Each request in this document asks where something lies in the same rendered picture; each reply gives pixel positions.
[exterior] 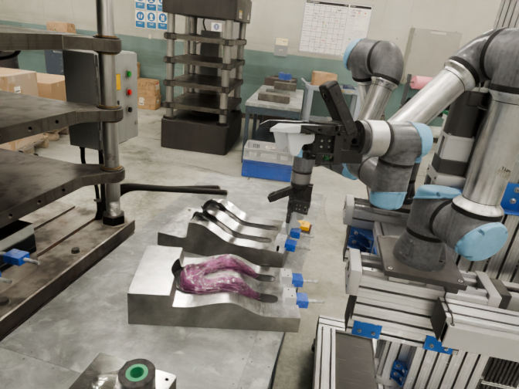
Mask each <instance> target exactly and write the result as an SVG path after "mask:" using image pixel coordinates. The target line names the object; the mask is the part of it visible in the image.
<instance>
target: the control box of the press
mask: <svg viewBox="0 0 519 389"><path fill-rule="evenodd" d="M63 68H64V77H65V86H66V101H67V102H72V103H91V104H100V76H99V61H98V53H96V52H94V51H91V50H80V49H63ZM116 76H117V104H118V105H120V106H122V107H123V108H124V118H123V120H122V121H119V122H118V142H119V144H121V143H124V142H125V141H127V140H129V139H131V138H133V137H136V136H138V116H137V53H135V52H130V51H124V50H122V52H120V53H118V54H117V55H116ZM69 132H70V145H73V146H78V147H80V159H81V163H82V164H86V160H85V148H89V149H93V150H98V157H99V164H103V136H102V122H89V123H77V124H74V125H71V126H69ZM94 188H95V194H96V197H95V199H94V201H95V202H96V203H97V209H98V207H99V204H100V201H102V199H103V197H104V195H105V184H101V185H100V192H99V187H98V184H96V185H94Z"/></svg>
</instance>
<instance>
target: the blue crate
mask: <svg viewBox="0 0 519 389"><path fill-rule="evenodd" d="M292 168H293V165H287V164H276V163H270V162H263V161H252V160H247V159H243V166H242V174H241V175H242V176H244V177H251V178H262V179H267V180H274V181H285V182H290V179H291V173H292Z"/></svg>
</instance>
